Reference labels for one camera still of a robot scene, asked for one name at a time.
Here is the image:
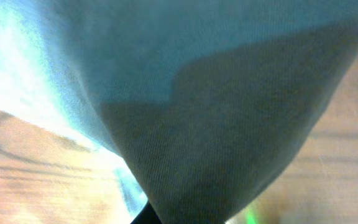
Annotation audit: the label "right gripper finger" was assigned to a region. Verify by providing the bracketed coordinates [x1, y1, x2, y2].
[131, 202, 162, 224]

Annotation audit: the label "grey shorts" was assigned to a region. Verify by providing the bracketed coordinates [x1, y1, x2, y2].
[0, 0, 358, 223]

